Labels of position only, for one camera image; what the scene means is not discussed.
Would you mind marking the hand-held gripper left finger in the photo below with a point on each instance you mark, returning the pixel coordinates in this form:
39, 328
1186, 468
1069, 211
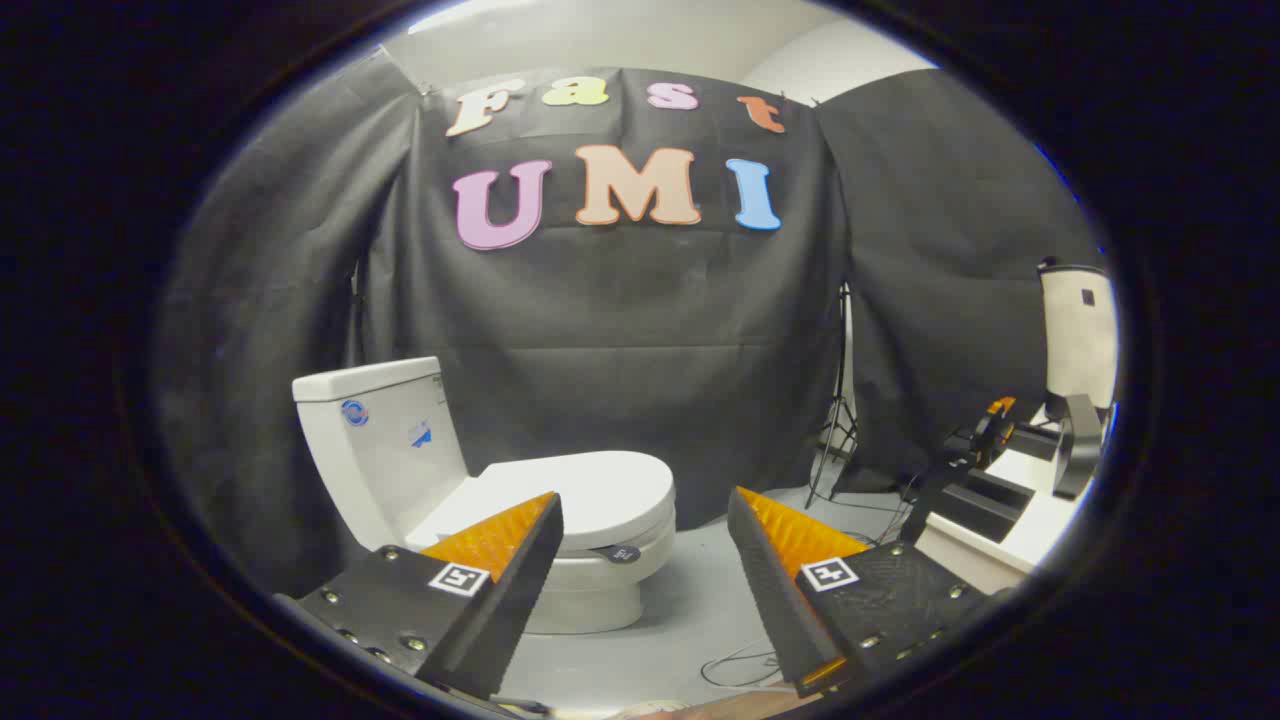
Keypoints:
510, 600

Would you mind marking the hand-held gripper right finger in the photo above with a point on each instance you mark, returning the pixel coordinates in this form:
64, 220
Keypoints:
775, 600

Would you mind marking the black lid pull tab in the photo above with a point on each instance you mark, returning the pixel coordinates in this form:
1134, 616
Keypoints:
618, 553

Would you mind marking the white toilet lid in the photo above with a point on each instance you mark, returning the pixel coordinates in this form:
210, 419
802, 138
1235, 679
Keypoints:
610, 490

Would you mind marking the white toilet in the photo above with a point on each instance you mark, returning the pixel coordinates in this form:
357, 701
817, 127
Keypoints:
380, 460

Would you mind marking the black tripod stand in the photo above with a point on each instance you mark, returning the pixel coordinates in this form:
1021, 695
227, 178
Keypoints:
838, 405

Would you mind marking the black box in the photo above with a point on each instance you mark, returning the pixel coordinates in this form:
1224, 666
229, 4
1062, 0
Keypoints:
985, 505

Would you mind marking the black and orange gripper device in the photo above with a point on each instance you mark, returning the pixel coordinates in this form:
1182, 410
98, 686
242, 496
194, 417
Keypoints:
985, 430

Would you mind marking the white side table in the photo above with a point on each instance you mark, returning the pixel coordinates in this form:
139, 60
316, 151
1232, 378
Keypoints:
1040, 525

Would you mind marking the black backdrop cloth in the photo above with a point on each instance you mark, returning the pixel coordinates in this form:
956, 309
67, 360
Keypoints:
620, 330

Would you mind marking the black curved stand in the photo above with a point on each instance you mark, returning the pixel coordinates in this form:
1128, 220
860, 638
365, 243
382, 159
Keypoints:
1080, 450

